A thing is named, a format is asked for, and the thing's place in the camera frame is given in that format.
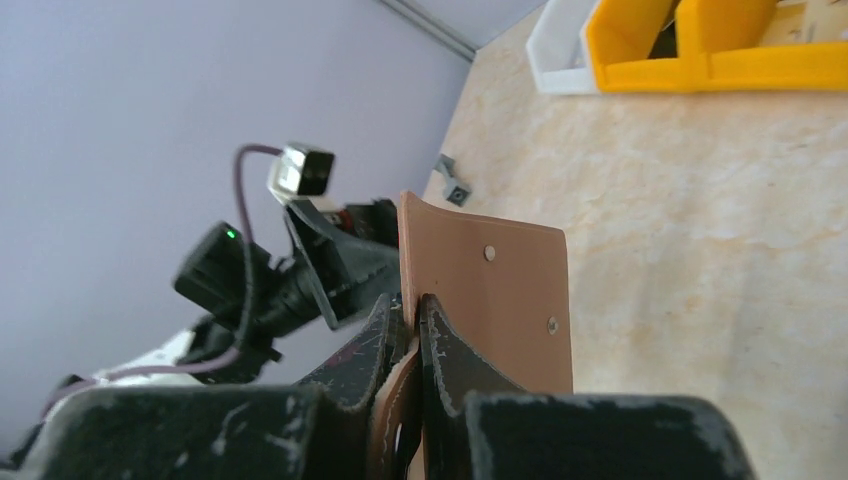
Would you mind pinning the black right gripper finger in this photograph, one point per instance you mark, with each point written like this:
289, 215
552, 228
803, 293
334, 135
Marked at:
351, 376

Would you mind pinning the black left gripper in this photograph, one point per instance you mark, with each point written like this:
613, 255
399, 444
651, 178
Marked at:
352, 256

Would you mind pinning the brown leather card holder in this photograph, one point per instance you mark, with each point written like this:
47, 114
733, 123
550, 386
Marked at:
504, 286

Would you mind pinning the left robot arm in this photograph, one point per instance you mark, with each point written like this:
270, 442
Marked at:
198, 411

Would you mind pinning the grey dumbbell-shaped part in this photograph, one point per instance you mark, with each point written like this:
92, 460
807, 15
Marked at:
455, 191

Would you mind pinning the white plastic bin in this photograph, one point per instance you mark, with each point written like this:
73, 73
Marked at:
557, 49

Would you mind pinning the yellow double plastic bin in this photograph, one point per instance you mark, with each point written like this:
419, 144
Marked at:
703, 46

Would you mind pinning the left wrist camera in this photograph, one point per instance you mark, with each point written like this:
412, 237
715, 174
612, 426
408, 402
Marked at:
300, 170

